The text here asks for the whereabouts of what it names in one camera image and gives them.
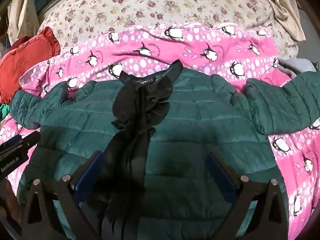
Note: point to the red frilled pillow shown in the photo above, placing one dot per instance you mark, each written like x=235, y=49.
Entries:
x=27, y=60

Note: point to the floral bedsheet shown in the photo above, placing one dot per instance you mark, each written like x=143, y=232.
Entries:
x=150, y=2

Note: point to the beige curtain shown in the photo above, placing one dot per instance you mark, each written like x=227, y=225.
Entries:
x=21, y=12

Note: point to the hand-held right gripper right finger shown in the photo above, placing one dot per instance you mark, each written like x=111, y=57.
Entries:
x=220, y=176

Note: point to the beige cloth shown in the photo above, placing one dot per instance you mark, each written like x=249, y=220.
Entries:
x=282, y=5

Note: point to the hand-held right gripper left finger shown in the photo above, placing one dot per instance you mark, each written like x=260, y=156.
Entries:
x=88, y=177

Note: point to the grey garment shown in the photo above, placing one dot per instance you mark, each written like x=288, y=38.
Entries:
x=296, y=66

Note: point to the pink penguin blanket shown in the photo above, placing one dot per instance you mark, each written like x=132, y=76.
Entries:
x=175, y=52

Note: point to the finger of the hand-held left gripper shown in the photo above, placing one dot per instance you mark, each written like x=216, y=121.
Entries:
x=32, y=138

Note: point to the black sheer scarf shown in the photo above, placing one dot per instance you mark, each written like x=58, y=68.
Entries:
x=140, y=110

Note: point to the green puffer jacket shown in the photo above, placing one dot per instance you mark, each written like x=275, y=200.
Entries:
x=200, y=120

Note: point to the bright green cloth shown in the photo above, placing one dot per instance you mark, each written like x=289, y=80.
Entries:
x=3, y=110

